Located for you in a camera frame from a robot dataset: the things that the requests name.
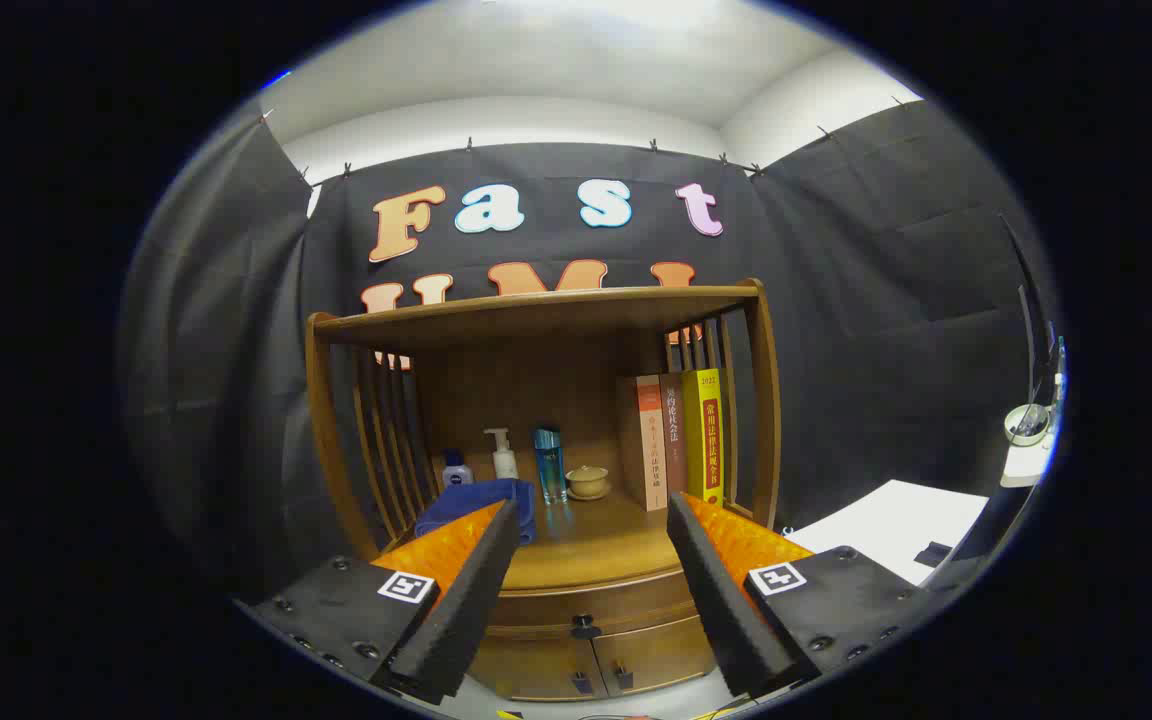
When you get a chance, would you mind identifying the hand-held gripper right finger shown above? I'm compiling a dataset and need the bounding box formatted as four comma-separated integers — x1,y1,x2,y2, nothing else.
664,490,935,701

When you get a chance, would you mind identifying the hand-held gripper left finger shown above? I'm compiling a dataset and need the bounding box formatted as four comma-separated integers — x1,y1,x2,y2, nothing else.
241,498,522,706

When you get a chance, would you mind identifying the wooden drawer with black knob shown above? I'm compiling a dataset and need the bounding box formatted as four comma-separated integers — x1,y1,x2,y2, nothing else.
484,572,705,643

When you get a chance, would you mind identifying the wooden cabinet door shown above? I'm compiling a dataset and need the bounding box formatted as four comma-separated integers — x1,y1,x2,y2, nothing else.
591,615,717,696
471,635,597,701

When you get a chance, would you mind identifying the wooden countertop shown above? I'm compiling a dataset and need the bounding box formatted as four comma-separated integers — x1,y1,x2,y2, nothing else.
381,478,727,593

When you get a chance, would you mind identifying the wooden cabinet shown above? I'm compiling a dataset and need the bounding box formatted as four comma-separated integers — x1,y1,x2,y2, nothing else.
304,278,785,703

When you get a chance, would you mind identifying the folded blue towel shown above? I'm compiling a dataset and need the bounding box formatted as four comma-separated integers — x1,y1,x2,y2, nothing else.
414,478,539,546

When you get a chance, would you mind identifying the white pump bottle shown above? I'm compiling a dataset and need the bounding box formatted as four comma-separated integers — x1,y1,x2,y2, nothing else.
483,428,519,481

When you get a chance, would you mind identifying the tall blue glass bottle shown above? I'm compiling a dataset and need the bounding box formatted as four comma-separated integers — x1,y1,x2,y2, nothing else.
533,426,569,505

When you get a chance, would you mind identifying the tan book with orange spine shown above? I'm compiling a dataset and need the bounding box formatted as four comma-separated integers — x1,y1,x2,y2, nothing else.
619,374,669,513

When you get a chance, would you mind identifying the beige lidded teacup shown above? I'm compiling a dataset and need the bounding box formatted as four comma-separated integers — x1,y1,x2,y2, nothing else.
565,464,612,501

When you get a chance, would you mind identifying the yellow book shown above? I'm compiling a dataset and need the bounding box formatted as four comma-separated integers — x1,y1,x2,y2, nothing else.
681,368,727,506

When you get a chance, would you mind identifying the brown book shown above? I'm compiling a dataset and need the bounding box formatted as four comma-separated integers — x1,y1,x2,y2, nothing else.
658,372,689,493

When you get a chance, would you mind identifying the white side desk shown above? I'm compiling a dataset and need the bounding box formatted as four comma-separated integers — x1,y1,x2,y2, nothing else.
999,430,1059,489

